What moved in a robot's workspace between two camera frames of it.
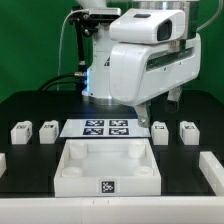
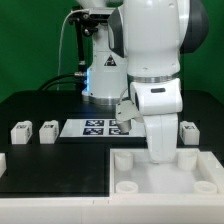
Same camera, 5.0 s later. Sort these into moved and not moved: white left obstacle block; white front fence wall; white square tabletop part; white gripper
Moved: white square tabletop part; white gripper
Not moved: white front fence wall; white left obstacle block
